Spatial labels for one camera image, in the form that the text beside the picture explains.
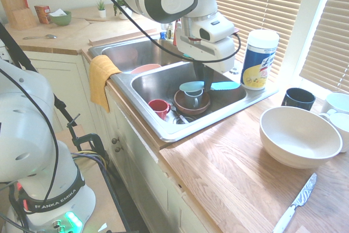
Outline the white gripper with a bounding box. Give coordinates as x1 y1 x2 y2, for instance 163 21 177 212
176 34 236 93

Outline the teal plastic knife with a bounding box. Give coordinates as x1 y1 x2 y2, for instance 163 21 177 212
179 80 241 93

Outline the stainless steel double sink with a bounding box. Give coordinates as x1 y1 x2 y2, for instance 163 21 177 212
87 35 279 143

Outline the pink plate in sink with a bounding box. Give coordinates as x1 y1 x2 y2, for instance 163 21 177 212
130 63 162 75

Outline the wooden knife block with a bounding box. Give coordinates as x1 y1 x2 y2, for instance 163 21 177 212
0 0 38 31

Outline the grey-blue mug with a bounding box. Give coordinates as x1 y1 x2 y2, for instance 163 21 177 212
184 89 204 109

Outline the brown bowl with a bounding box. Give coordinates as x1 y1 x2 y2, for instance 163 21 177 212
173 88 211 116

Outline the metal cutlery piece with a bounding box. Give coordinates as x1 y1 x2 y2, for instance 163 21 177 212
169 101 189 124

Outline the dish soap bottle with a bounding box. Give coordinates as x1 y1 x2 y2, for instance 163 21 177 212
160 22 176 41

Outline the red mug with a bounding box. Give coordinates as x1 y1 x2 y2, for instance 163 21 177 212
148 99 171 121

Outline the disinfecting wipes canister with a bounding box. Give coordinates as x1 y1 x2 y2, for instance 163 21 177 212
240 29 280 91

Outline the black mug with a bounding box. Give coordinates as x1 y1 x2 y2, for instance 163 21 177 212
281 87 316 111

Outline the trailing potted plant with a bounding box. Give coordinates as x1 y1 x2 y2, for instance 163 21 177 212
113 0 133 20

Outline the yellow cloth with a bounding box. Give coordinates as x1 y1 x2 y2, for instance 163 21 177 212
89 55 123 113

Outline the cream base cabinet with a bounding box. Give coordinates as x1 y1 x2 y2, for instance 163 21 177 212
16 50 219 233

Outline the large white bowl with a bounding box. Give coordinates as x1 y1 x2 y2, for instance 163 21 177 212
259 106 343 169

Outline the small spiky potted plant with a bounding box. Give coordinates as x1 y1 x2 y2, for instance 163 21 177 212
95 0 107 19

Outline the black screw clamp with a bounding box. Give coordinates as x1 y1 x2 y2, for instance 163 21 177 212
67 113 110 163

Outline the narrow wooden window blind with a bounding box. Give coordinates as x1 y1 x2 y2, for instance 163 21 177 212
299 0 349 93

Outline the white mug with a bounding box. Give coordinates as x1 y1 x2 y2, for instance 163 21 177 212
318 111 349 153
321 92 349 115

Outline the green bowl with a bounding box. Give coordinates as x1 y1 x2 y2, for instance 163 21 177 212
50 11 73 26

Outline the wooden mounting board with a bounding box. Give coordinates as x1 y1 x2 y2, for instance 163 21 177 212
54 125 127 233

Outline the metal spoon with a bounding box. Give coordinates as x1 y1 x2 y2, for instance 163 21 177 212
22 34 58 40

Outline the orange cardboard box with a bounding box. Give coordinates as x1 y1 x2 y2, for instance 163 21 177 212
34 5 52 24

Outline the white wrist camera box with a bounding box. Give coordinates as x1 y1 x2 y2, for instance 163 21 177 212
190 14 236 44

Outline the coloured wire bundle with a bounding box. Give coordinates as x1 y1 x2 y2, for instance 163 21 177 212
71 150 107 169

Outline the white-handled steel knife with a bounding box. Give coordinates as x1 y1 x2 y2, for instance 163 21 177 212
272 172 318 233

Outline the black base cable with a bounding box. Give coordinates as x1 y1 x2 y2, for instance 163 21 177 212
0 68 59 201

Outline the black diagonal strap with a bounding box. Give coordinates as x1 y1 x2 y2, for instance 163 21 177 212
0 21 79 146

